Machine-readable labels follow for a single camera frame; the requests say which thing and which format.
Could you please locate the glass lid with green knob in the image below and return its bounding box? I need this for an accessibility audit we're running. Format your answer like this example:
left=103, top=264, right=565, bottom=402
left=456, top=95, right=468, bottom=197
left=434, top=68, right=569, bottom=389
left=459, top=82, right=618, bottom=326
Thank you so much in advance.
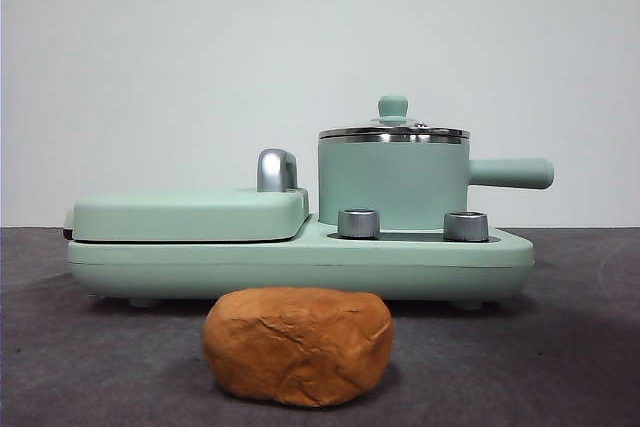
left=319, top=94, right=470, bottom=141

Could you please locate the brown potato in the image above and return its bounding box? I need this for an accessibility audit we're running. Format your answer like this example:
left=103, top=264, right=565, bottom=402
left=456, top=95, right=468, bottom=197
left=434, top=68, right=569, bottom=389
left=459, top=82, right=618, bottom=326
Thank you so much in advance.
left=201, top=286, right=394, bottom=408

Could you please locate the silver control dial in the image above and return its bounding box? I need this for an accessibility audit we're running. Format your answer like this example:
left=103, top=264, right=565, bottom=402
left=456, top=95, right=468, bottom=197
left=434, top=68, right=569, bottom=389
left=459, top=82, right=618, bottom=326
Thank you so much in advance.
left=337, top=207, right=382, bottom=239
left=443, top=210, right=489, bottom=242

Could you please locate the mint green breakfast machine base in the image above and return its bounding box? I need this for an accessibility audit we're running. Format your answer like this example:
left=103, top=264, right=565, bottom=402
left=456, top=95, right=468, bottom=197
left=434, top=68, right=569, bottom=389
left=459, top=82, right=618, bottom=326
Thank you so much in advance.
left=67, top=213, right=535, bottom=309

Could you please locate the mint green griddle cover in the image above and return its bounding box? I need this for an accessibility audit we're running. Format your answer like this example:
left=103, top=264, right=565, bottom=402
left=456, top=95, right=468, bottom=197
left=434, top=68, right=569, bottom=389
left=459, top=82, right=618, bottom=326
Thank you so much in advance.
left=63, top=185, right=311, bottom=244

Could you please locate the chrome cover handle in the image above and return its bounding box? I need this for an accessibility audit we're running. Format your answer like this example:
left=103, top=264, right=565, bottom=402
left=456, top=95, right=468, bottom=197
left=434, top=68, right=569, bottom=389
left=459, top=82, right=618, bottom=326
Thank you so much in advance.
left=256, top=148, right=301, bottom=193

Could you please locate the mint green pot with handle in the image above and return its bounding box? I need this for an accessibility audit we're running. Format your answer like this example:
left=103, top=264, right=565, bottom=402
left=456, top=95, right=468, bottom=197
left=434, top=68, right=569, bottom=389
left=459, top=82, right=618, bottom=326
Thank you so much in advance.
left=317, top=132, right=555, bottom=231

